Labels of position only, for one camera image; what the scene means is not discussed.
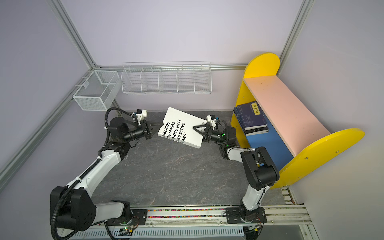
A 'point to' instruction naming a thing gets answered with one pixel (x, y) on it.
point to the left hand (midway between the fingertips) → (163, 126)
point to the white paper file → (179, 126)
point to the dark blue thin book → (250, 116)
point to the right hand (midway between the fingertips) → (193, 132)
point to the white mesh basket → (96, 92)
